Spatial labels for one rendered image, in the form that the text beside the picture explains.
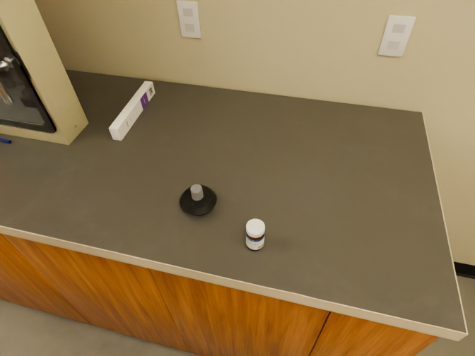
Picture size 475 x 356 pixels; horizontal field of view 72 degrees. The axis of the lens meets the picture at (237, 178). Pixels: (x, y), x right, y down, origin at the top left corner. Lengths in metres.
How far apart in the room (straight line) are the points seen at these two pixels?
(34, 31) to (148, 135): 0.38
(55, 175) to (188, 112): 0.44
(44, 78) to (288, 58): 0.72
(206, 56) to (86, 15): 0.44
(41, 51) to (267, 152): 0.65
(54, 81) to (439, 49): 1.08
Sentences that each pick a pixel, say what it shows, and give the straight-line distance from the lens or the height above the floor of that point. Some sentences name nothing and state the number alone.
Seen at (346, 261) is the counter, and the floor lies 0.94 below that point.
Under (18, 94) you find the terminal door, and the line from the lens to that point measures 1.06.
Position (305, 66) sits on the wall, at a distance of 1.17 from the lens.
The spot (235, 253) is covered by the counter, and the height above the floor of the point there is 0.94.
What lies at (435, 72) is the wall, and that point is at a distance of 1.20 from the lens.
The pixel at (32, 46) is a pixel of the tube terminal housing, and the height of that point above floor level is 1.23.
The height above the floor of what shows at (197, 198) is 0.98.
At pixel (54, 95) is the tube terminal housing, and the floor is 1.09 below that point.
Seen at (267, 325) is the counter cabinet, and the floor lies 0.64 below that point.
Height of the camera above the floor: 1.59
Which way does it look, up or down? 47 degrees down
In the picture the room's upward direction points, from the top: 2 degrees counter-clockwise
